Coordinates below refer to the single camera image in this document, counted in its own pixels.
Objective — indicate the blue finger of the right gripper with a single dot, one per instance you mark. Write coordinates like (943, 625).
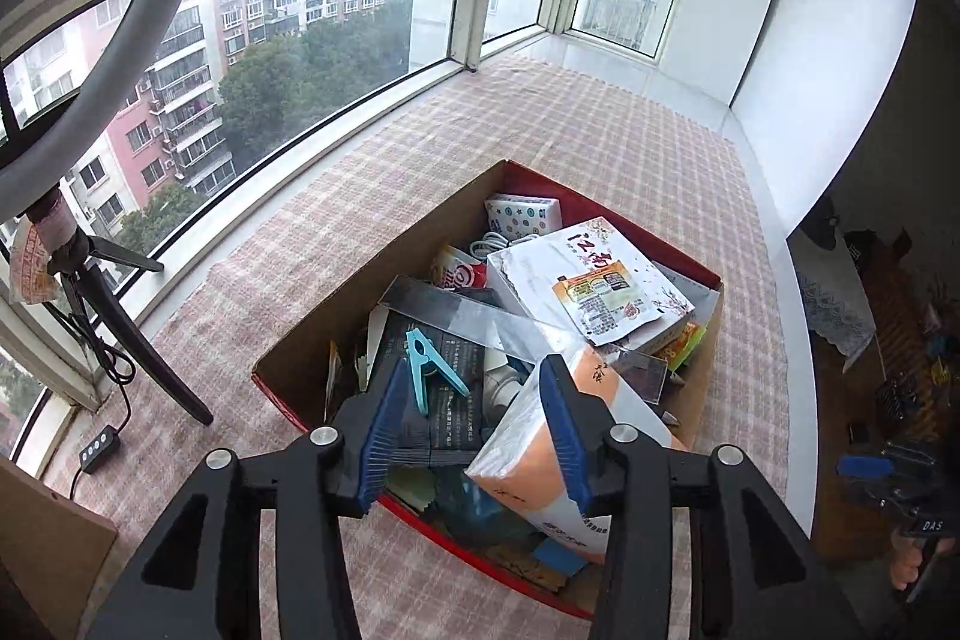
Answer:
(864, 467)

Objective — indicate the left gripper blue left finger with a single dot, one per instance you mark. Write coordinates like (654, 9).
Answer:
(386, 401)

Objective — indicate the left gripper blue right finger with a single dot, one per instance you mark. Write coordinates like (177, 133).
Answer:
(566, 411)

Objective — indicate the grey printed sachet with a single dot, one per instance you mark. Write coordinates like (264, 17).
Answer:
(606, 304)

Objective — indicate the orange white tissue pack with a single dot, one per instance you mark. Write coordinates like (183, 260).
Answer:
(539, 466)

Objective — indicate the light blue plastic clothespin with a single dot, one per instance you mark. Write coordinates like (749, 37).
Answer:
(424, 359)

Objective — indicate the black printed book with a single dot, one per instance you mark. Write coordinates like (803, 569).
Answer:
(450, 434)

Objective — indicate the white floral gift box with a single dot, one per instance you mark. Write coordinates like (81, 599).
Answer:
(522, 276)

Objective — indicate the red cardboard storage box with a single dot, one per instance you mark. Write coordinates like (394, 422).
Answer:
(294, 372)

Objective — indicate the green orange snack packet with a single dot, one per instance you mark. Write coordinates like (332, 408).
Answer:
(676, 352)

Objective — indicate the clear plastic sleeve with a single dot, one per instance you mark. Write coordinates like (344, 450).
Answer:
(465, 318)

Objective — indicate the coffee mate sachet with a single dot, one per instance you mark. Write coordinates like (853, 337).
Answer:
(455, 269)

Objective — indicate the white tissue pack dotted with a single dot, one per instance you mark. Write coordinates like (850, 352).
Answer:
(516, 216)

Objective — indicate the pink plaid table cloth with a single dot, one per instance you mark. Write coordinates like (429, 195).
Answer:
(678, 179)

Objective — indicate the black tripod leg stand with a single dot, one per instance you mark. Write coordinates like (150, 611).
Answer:
(88, 293)

